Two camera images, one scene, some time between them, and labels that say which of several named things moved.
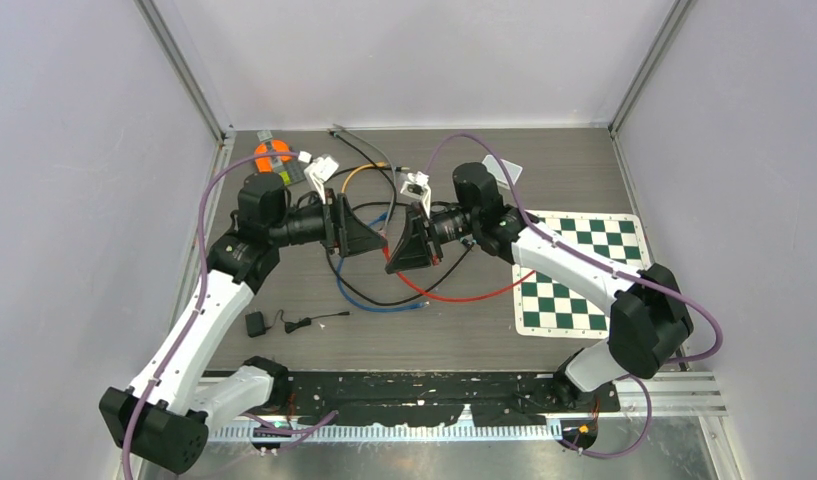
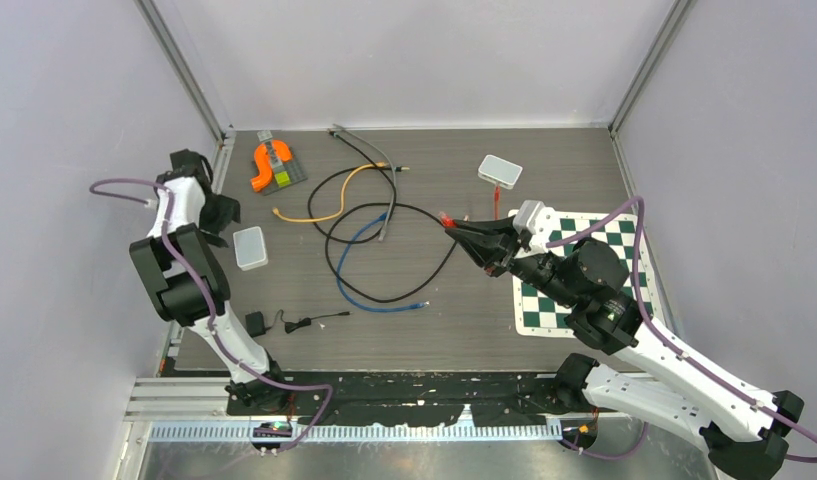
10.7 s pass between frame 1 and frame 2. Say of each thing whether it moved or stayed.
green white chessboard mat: stayed
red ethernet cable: moved
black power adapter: stayed
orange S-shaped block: stayed
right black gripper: moved
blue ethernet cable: stayed
